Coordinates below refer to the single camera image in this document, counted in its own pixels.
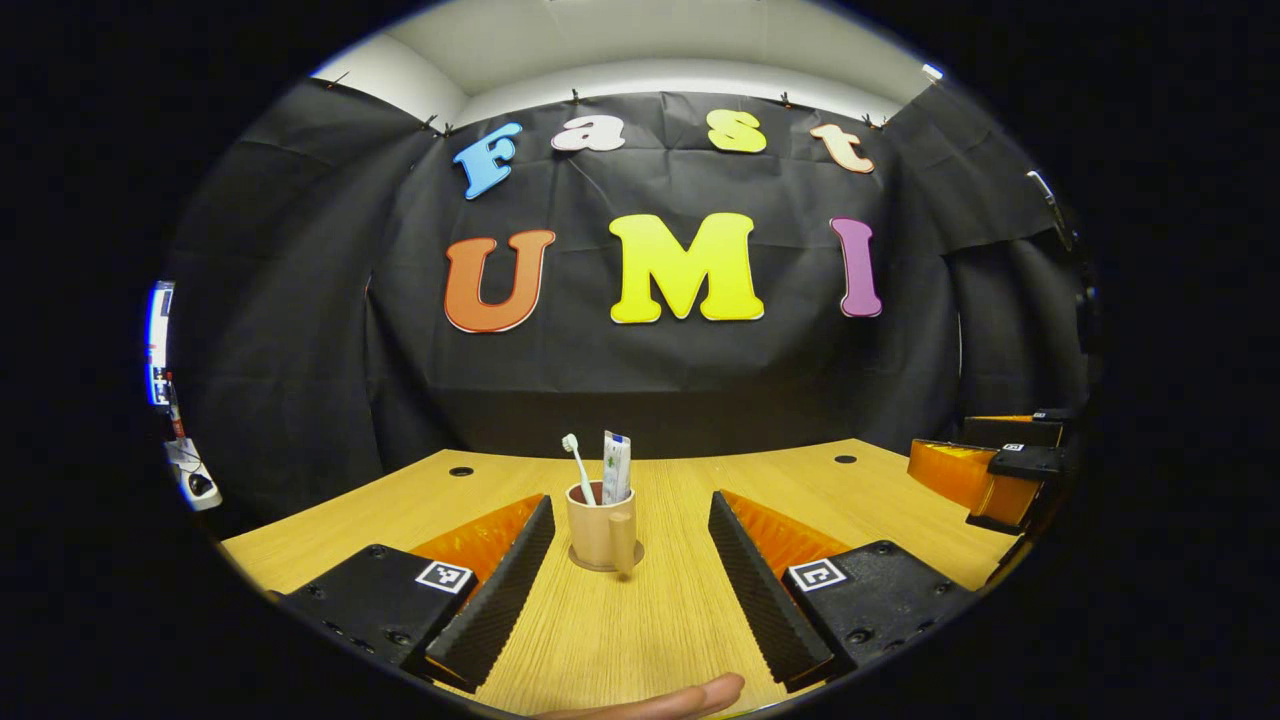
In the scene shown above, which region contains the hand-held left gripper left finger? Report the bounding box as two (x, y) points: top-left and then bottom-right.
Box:
(265, 493), (557, 693)

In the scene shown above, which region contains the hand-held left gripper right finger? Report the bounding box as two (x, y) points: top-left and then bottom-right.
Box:
(707, 489), (979, 693)

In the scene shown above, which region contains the beige cup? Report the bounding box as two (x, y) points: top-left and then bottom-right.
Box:
(565, 481), (638, 576)

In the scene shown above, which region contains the round brown coaster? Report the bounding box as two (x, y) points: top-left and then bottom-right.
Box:
(567, 540), (646, 574)

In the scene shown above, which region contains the white green toothbrush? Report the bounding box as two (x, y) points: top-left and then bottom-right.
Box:
(561, 433), (598, 507)

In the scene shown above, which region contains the white toothpaste tube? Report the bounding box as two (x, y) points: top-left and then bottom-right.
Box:
(602, 431), (633, 506)

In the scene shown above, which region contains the wooden desktop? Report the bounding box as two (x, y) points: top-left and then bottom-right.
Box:
(220, 438), (1021, 720)

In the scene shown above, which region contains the black backdrop cloth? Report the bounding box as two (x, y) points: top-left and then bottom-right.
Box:
(165, 80), (1101, 521)

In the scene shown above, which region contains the white side table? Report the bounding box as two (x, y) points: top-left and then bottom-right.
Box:
(165, 438), (223, 513)

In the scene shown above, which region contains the computer monitor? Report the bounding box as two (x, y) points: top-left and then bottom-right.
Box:
(147, 281), (176, 408)

